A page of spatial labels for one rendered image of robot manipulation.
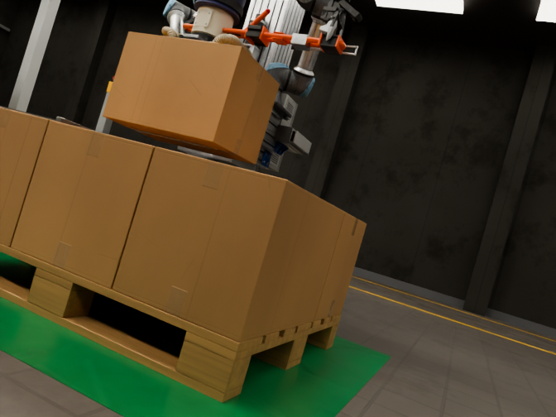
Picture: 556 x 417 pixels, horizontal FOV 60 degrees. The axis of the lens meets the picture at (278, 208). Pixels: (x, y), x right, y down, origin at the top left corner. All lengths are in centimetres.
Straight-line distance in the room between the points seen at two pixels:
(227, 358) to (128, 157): 60
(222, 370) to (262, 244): 31
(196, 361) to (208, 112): 108
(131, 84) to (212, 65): 41
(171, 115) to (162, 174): 79
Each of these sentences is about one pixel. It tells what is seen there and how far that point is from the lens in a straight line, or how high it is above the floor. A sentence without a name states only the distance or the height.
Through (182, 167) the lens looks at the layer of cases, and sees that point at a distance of 128.
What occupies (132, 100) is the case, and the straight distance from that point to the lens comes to 223.
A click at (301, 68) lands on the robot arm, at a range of 267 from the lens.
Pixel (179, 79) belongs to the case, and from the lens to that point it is 211.
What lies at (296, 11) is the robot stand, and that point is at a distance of 316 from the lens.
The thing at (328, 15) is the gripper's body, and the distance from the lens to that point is 211.
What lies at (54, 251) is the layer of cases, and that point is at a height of 18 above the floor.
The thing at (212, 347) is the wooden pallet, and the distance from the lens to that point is 120.
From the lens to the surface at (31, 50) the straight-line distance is 578.
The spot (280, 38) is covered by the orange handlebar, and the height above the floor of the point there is 119.
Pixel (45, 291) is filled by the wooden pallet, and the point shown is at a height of 7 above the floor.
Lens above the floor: 44
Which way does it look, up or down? 2 degrees up
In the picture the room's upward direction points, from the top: 16 degrees clockwise
